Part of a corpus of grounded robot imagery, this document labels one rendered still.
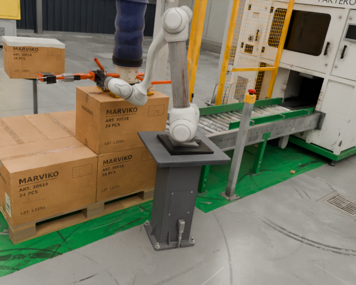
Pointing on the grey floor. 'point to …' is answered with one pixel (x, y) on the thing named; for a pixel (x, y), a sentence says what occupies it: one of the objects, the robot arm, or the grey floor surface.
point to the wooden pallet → (25, 233)
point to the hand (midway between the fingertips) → (95, 76)
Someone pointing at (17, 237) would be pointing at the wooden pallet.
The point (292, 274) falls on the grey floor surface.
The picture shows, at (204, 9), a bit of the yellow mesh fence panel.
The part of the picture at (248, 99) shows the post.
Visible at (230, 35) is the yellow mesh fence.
